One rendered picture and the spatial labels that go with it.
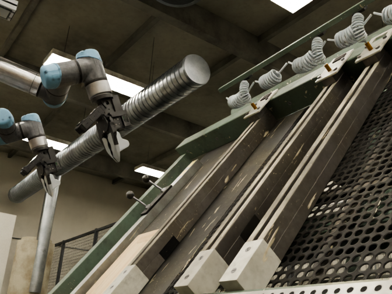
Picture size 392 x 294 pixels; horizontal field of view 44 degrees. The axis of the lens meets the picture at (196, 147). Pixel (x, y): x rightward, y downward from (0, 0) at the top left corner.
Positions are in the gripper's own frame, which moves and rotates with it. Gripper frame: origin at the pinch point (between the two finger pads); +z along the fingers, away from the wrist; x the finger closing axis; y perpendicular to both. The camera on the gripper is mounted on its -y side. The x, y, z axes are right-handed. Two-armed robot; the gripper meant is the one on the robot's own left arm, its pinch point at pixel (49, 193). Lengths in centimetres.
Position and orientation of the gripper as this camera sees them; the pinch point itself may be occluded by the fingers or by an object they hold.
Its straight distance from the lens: 212.6
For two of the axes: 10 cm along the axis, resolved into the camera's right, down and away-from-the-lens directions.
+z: 3.3, 9.4, -1.0
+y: 7.5, -2.0, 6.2
